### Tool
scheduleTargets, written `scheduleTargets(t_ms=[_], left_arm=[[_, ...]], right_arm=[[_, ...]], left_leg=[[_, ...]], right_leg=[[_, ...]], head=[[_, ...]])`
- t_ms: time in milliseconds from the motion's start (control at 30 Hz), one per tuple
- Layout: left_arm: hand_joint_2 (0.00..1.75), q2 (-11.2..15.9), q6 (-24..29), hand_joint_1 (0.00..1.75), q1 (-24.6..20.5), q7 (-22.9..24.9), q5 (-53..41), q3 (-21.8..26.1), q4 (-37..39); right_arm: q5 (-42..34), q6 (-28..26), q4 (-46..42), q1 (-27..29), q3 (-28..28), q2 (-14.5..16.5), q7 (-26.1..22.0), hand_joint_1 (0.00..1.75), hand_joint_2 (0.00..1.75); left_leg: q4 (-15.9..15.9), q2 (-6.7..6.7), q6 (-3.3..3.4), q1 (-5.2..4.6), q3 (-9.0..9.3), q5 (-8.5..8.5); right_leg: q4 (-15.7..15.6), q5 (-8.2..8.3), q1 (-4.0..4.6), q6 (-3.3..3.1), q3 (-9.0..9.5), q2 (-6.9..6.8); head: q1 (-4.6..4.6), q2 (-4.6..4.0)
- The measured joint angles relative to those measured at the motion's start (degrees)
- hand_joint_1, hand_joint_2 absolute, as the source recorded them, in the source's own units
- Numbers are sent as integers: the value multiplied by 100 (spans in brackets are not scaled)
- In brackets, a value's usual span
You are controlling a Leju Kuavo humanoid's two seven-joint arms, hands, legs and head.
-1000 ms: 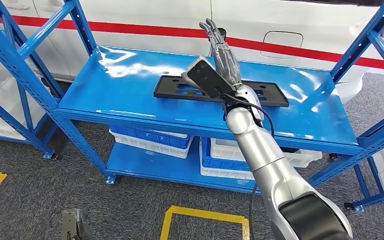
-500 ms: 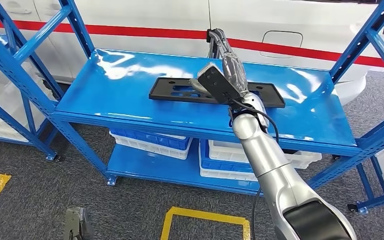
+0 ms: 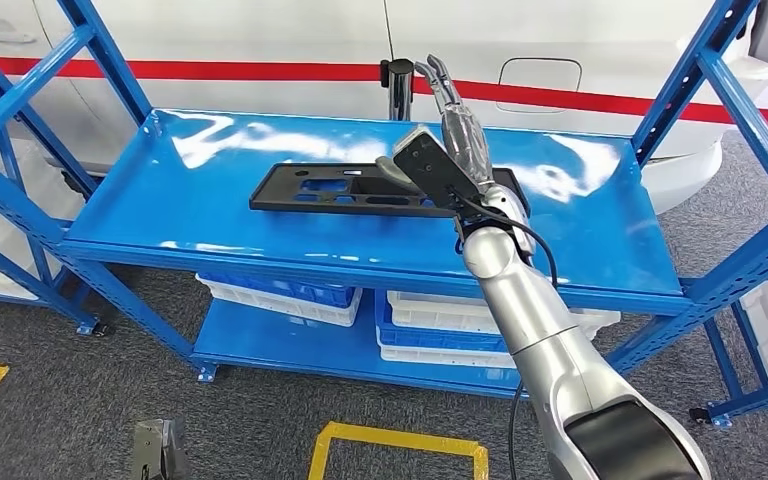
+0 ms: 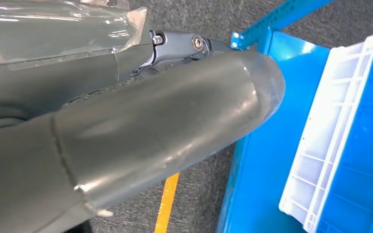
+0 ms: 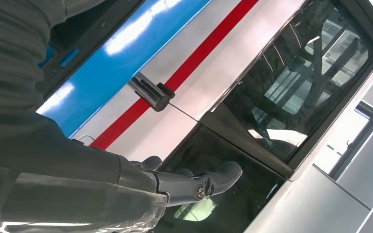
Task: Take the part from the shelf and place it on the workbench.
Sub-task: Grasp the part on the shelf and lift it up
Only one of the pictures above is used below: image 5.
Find white car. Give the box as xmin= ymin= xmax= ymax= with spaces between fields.
xmin=70 ymin=0 xmax=373 ymax=233

